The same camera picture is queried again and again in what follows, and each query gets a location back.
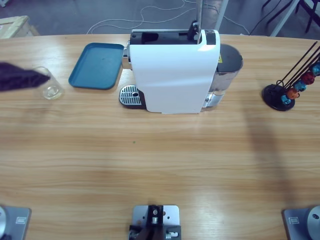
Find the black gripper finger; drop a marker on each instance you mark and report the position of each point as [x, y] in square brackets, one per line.
[20, 77]

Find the clear drinking glass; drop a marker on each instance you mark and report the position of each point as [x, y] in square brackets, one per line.
[53, 90]

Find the silver coffee machine lever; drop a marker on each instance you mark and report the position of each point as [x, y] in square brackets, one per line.
[198, 15]

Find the white capsule coffee machine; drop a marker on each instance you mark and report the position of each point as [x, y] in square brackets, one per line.
[175, 80]

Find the blue coffee capsule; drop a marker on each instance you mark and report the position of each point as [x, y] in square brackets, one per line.
[285, 99]
[316, 68]

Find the orange coffee capsule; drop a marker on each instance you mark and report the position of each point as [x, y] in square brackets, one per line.
[292, 93]

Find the teal coffee capsule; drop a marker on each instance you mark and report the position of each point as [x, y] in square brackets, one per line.
[300, 85]

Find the red coffee capsule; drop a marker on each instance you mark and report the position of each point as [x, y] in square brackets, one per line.
[307, 78]

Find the wooden crate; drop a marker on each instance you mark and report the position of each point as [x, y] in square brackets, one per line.
[15, 25]

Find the teal plastic tray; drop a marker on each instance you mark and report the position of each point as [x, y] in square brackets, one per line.
[97, 67]

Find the black drip tray silver grate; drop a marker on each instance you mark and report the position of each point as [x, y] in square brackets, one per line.
[130, 96]

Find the clear water tank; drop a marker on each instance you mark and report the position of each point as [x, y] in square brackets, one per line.
[228, 65]

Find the black capsule stand with rods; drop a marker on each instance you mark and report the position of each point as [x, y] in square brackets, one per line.
[272, 96]

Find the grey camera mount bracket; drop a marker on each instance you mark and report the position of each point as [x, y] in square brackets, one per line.
[155, 217]

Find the black chair frame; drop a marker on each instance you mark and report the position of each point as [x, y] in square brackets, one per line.
[309, 22]

